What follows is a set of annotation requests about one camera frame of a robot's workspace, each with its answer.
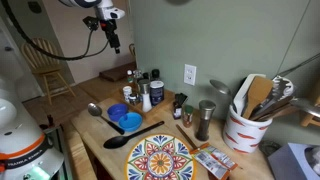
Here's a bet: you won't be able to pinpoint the white slotted spoon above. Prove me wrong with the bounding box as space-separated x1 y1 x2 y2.
271 75 297 102

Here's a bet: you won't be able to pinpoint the wooden utensil handle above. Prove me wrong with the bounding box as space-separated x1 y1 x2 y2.
258 103 302 123

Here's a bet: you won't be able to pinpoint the wooden tray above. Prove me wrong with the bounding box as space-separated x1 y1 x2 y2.
111 84 176 120

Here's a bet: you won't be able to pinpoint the metal ladle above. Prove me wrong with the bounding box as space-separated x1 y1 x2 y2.
209 79 239 113

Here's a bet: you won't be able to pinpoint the brown bottle white lid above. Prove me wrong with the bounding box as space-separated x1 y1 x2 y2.
126 69 135 84

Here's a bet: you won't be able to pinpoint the small white jar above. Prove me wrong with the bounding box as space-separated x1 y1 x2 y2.
122 85 133 103

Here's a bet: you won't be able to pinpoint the dark blue canister white lid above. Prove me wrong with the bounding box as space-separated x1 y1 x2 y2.
149 80 165 107

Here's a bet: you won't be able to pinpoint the dark brown cutting board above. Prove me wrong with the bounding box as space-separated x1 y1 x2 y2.
99 61 138 83

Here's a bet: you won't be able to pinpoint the wooden spatula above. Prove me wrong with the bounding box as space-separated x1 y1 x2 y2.
242 75 275 120

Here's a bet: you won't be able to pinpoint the white orange utensil crock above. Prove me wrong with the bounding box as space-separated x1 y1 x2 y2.
222 103 274 155

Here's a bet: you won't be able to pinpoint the large metal spoon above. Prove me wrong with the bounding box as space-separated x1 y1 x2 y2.
289 97 320 120

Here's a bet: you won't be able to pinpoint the orange bordered food packet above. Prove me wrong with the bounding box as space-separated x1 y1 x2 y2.
189 142 232 180
207 144 239 172

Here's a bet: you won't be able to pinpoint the clear glass shaker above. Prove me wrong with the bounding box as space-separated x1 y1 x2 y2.
133 69 144 83

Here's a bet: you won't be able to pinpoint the spice jar green lid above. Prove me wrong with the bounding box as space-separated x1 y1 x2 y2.
182 105 195 129

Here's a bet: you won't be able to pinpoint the wooden stick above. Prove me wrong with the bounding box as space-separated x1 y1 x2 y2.
175 124 200 151

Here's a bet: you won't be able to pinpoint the pepper grinder silver top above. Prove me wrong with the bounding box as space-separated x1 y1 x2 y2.
195 99 217 142

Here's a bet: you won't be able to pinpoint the metal tongs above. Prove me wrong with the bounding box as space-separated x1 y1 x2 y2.
249 87 295 122

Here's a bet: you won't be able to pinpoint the white wall outlet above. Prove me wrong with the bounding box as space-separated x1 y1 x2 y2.
183 63 198 87

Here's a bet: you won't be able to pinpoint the light blue bowl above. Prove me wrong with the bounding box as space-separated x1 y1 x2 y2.
118 111 144 133

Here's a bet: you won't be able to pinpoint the small dark sauce bottle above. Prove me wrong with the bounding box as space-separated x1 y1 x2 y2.
172 101 184 121

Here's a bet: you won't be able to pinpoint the blue tissue box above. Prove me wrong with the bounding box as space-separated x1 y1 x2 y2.
267 142 320 180

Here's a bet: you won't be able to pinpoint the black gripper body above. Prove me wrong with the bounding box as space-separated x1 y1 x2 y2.
99 19 121 50

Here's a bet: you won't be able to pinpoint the dark blue bowl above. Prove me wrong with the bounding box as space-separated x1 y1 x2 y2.
107 103 129 123

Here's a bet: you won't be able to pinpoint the tall black lid bottle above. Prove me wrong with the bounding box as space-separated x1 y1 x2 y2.
151 68 161 82

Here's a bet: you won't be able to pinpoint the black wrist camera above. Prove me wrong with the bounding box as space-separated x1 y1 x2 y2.
82 15 100 32

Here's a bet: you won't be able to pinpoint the black plastic spoon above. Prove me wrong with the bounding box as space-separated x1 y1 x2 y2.
103 120 166 150

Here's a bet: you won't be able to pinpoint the colourful patterned plate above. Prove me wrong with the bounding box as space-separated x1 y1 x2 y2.
124 133 198 180

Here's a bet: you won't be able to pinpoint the silver and white grinder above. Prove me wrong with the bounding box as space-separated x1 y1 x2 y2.
137 79 153 113

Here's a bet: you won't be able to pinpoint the wooden chair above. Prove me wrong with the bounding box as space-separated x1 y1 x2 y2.
20 37 76 105

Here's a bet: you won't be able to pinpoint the small silver tin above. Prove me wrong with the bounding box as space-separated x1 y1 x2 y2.
128 93 141 106

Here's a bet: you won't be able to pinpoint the thin wall cord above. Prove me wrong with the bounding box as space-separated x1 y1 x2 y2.
276 0 312 76

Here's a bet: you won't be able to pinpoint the metal spoon black handle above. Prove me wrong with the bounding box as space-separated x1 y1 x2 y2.
87 102 126 136

